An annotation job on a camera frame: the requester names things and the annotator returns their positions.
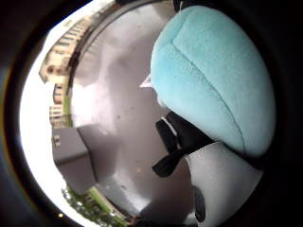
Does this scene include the light blue white plush toy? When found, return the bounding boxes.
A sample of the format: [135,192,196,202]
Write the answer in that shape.
[139,4,277,227]

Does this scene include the dark grey bench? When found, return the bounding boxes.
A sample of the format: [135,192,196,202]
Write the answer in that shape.
[51,125,98,195]

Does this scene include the beige multi-storey building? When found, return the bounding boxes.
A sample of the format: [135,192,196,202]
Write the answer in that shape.
[39,14,93,129]

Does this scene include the green trees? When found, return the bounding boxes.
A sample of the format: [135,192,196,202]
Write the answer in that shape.
[61,185,128,227]

